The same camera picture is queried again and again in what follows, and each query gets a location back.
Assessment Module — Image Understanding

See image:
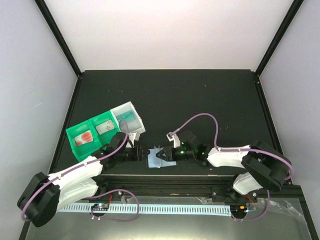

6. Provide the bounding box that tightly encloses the right black frame post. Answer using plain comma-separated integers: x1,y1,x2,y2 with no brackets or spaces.
255,0,304,77

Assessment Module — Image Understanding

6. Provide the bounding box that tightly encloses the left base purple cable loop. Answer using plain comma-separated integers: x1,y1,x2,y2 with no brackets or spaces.
90,187,141,223

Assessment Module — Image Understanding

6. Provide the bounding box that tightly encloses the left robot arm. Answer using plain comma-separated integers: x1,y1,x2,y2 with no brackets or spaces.
17,132,150,227

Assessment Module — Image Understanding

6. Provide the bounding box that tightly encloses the black frame post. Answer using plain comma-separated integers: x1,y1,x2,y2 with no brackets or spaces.
34,0,82,77
255,0,304,77

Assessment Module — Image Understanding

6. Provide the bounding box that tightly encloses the right circuit board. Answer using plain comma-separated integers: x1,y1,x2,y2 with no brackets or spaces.
230,205,253,213

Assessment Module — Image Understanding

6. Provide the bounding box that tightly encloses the white card in green bin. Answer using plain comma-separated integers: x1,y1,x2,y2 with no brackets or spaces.
96,119,115,135

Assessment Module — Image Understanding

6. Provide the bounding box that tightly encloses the red white card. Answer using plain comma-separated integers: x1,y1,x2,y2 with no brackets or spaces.
74,130,94,146

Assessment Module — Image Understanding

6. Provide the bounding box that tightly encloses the white translucent bin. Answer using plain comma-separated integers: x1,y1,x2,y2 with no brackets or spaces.
110,101,146,134

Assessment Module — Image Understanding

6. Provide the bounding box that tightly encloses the left black frame post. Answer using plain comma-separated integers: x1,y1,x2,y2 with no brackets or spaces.
34,0,82,77

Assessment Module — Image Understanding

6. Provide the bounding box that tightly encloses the left circuit board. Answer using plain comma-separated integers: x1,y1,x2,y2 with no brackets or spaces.
91,203,109,211

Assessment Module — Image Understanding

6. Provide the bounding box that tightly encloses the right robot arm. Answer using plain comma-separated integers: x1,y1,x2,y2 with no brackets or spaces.
155,130,293,203

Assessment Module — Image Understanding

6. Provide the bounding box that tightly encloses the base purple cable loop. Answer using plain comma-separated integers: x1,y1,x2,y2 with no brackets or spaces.
231,189,271,223
90,187,141,223

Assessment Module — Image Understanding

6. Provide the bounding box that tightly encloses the circuit board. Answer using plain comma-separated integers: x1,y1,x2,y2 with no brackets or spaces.
91,203,109,211
230,205,253,213

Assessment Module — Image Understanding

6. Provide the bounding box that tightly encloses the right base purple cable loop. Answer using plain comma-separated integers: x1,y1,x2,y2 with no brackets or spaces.
231,189,271,223

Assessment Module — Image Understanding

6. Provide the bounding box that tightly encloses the teal card in white bin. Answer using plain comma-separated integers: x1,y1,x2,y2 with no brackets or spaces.
116,110,138,125

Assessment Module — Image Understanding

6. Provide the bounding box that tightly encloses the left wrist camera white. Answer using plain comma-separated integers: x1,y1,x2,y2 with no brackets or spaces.
127,132,140,148

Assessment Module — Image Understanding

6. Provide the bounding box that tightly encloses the black aluminium rail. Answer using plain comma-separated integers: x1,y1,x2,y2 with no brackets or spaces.
96,175,232,197

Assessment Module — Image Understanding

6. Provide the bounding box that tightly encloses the green plastic bin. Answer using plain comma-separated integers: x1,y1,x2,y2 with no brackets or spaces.
66,110,120,162

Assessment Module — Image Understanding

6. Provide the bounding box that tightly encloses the white slotted cable duct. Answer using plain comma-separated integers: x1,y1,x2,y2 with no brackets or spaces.
59,202,231,217

